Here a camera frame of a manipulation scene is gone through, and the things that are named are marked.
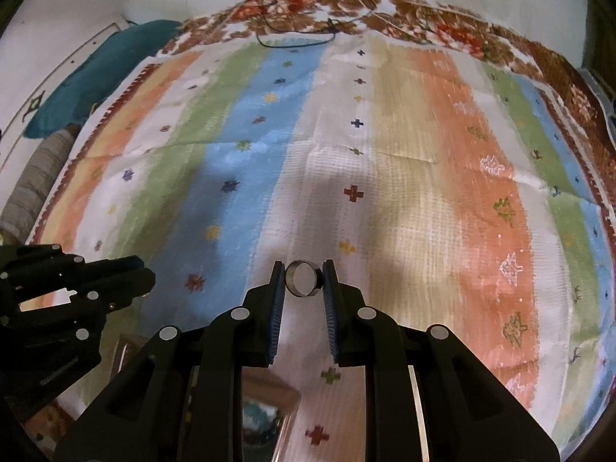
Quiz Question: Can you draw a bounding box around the grey striped pillow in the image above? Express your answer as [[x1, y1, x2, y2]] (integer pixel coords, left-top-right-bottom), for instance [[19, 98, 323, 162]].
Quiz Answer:
[[0, 127, 79, 242]]

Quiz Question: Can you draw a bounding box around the striped pastel blanket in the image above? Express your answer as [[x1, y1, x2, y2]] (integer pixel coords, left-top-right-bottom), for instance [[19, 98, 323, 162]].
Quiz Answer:
[[24, 36, 616, 462]]

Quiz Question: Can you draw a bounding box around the white headboard panel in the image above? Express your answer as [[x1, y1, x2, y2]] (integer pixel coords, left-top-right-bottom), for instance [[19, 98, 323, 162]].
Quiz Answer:
[[0, 22, 122, 167]]

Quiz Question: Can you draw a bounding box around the clear plastic box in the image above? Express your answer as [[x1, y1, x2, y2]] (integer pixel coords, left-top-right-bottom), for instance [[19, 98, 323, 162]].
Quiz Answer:
[[113, 331, 303, 462]]

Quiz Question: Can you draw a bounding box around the black cable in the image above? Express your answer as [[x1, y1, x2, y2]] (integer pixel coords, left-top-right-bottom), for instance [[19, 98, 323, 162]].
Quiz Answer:
[[254, 0, 338, 50]]

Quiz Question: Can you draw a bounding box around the teal pillow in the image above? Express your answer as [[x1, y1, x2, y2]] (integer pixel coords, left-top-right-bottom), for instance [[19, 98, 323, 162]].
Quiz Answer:
[[23, 19, 187, 141]]

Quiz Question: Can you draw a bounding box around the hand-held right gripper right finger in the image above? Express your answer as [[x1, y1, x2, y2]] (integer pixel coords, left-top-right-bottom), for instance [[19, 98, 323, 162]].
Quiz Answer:
[[322, 259, 561, 462]]

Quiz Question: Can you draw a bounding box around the white cable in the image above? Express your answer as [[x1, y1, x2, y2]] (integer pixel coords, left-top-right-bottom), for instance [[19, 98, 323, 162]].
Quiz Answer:
[[332, 0, 427, 45]]

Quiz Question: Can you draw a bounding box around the brown floral bedsheet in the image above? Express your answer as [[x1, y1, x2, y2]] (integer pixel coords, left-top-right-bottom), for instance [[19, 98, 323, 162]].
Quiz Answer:
[[159, 0, 616, 239]]

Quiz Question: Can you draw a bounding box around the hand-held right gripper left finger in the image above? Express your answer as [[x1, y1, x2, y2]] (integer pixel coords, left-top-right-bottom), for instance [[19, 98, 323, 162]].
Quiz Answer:
[[53, 260, 286, 462]]

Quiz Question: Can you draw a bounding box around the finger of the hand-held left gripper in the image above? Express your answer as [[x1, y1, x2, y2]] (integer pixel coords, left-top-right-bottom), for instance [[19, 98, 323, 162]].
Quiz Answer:
[[0, 244, 145, 300], [0, 268, 157, 345]]

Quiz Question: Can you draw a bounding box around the silver ring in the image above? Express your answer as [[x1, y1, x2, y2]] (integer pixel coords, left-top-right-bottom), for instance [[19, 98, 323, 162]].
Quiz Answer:
[[284, 259, 323, 298]]

